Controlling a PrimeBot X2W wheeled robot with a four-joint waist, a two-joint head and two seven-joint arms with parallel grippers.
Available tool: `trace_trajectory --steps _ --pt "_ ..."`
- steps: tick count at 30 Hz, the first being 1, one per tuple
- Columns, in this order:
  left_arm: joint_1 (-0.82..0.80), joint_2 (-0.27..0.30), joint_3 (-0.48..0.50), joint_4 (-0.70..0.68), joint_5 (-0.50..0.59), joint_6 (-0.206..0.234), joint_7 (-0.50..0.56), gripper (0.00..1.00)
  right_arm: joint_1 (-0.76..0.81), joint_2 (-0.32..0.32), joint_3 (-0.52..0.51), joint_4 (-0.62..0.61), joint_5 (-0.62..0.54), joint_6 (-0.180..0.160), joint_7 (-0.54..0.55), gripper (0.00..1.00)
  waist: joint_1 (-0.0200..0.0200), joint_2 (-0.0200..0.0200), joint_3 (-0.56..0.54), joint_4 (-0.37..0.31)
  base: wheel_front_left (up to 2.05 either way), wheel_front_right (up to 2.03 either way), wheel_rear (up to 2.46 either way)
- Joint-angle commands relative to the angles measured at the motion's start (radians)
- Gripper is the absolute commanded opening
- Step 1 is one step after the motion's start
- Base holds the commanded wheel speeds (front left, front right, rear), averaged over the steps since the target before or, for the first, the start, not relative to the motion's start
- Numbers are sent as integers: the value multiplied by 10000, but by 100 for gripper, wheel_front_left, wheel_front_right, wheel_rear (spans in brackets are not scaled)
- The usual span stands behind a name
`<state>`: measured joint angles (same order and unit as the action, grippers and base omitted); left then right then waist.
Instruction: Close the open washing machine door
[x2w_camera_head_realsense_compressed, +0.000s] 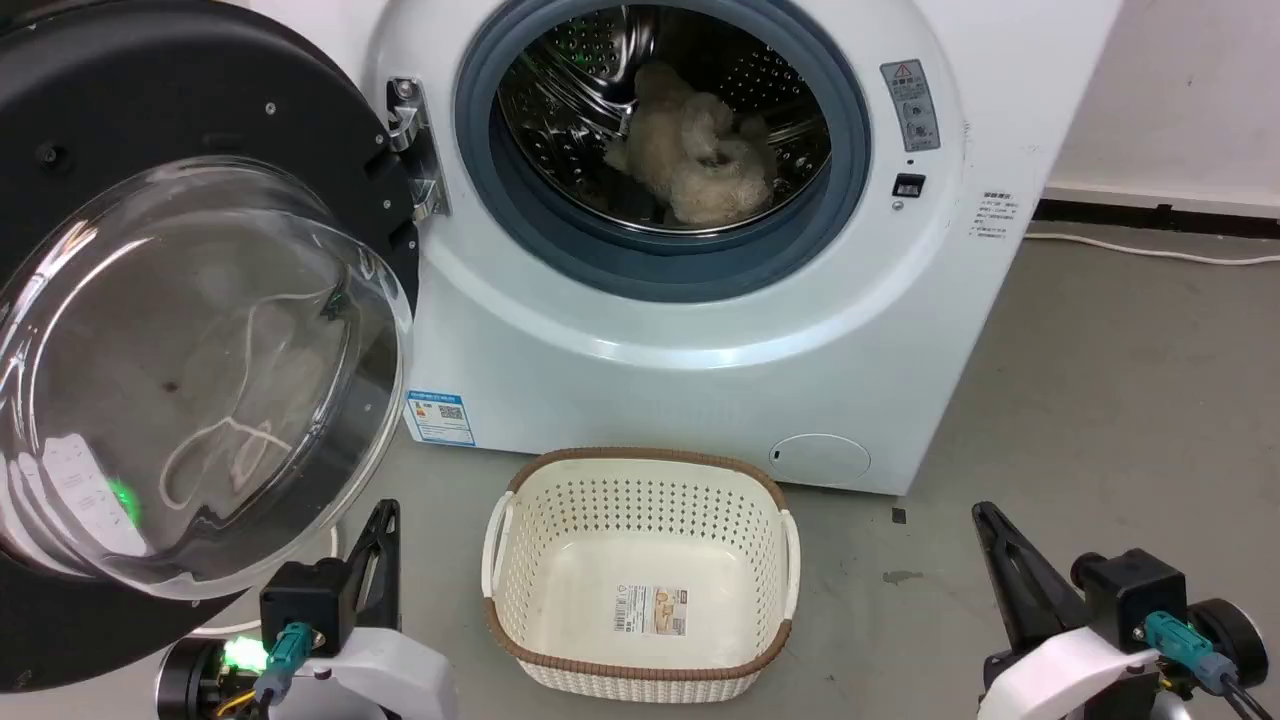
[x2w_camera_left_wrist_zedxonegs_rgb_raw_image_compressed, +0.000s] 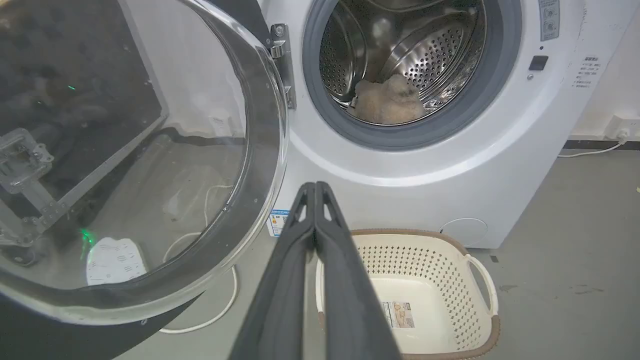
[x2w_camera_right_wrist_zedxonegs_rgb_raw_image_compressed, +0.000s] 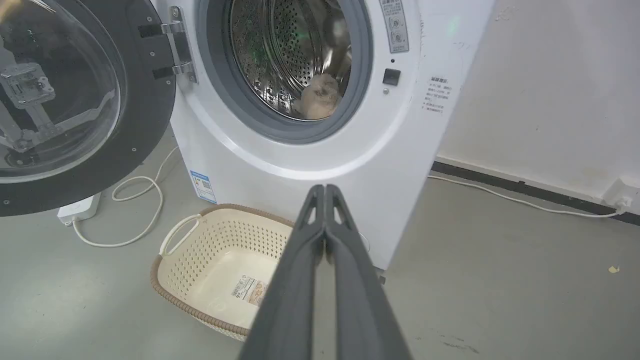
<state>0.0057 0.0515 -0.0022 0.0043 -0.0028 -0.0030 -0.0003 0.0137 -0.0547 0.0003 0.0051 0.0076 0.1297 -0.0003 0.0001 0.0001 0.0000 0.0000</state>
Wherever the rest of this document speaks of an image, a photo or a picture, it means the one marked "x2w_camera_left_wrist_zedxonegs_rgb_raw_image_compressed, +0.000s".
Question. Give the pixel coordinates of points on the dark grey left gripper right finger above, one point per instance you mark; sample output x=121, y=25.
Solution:
x=350, y=300

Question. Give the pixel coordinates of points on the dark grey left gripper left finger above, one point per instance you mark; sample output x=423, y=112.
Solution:
x=280, y=300

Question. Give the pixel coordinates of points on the glass washer door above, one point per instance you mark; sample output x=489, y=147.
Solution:
x=250, y=150

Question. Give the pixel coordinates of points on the white front-load washing machine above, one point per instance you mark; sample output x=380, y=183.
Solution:
x=500, y=150

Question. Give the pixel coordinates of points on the metal door hinge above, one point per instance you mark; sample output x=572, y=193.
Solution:
x=282, y=60

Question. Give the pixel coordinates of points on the cream perforated laundry basket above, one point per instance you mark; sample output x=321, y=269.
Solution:
x=440, y=300

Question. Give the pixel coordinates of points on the beige fluffy towel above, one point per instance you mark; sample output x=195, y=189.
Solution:
x=390, y=102

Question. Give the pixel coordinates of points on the white wall socket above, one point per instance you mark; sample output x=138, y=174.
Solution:
x=622, y=127

